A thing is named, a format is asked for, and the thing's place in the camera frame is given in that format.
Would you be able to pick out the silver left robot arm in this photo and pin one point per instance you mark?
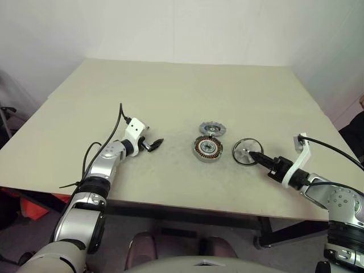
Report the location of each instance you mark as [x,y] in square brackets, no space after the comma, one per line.
[105,162]

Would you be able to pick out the black table frame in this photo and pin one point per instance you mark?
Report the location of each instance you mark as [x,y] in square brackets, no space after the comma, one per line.
[185,214]

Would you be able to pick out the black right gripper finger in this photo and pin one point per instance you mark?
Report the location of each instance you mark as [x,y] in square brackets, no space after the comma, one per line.
[266,165]
[261,157]

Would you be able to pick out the copper-wound motor stator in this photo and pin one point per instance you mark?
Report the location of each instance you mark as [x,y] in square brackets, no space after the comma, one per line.
[207,148]

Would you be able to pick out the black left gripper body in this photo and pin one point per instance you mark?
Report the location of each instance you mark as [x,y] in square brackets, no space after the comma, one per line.
[144,144]

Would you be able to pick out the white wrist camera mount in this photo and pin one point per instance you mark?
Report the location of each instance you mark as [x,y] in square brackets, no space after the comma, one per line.
[304,156]
[136,128]

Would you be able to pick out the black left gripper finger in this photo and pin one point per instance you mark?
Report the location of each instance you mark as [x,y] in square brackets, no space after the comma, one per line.
[158,142]
[154,148]

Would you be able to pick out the grey caster wheel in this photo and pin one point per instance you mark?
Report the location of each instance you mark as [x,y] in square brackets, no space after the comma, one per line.
[260,243]

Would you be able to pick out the dark brown floor object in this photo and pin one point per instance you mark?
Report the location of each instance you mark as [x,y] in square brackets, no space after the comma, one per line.
[26,258]

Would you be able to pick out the person in dark clothing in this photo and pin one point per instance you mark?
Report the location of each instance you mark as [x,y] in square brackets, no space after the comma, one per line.
[354,136]

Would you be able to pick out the silver spoked rotor ring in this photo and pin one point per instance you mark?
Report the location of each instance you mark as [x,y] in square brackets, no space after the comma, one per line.
[244,148]

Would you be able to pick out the dark maroon rounded shape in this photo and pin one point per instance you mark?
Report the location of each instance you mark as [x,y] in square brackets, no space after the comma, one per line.
[217,247]
[140,247]

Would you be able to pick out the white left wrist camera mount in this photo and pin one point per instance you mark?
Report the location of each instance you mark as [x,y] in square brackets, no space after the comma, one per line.
[136,128]

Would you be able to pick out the grey robot torso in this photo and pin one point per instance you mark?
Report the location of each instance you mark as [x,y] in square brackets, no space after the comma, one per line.
[199,266]

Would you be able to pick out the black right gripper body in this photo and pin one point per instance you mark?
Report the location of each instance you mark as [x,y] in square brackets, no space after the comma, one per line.
[280,167]

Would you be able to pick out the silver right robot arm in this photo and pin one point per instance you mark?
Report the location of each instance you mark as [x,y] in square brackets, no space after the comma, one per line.
[341,199]

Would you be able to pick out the orange floor object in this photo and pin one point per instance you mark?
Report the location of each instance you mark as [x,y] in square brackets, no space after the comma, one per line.
[37,209]

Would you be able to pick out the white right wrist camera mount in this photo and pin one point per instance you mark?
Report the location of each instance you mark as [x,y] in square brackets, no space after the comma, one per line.
[304,156]

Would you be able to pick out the silver metal stand pole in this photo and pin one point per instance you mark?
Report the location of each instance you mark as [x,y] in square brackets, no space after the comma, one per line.
[5,120]

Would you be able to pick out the grey toothed gear disc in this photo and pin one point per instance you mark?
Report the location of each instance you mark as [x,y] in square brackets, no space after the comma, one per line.
[211,128]

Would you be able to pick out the bystander bare hand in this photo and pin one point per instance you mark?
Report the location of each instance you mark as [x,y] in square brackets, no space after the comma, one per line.
[362,101]

